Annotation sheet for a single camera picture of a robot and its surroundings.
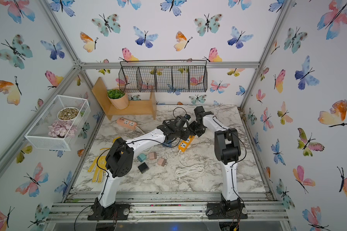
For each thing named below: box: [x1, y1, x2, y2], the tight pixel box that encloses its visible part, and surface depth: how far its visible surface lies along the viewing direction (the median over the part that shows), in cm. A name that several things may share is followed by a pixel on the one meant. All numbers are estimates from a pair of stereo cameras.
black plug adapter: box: [137, 162, 149, 174], surface depth 89 cm
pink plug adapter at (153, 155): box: [148, 151, 158, 161], surface depth 94 cm
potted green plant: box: [106, 89, 129, 110], surface depth 104 cm
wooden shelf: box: [91, 77, 158, 121], surface depth 112 cm
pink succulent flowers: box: [47, 120, 78, 138], surface depth 64 cm
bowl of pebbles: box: [56, 106, 81, 122], surface depth 71 cm
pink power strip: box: [116, 116, 138, 130], surface depth 110 cm
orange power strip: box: [177, 134, 195, 153], surface depth 98 cm
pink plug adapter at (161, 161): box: [157, 157, 168, 167], surface depth 91 cm
